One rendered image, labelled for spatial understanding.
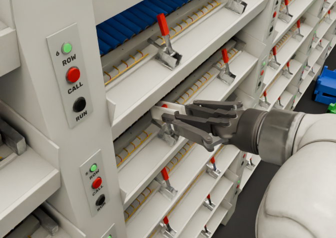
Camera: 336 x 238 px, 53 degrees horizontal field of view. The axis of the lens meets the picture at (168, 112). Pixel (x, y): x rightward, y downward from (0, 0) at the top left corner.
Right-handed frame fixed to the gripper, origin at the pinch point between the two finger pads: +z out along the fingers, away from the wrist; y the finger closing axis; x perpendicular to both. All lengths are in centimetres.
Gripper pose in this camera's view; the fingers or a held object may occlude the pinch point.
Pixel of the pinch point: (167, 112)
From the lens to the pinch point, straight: 68.1
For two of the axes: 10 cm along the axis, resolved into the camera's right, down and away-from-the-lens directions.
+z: -8.0, -1.8, 5.8
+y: 5.7, -5.3, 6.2
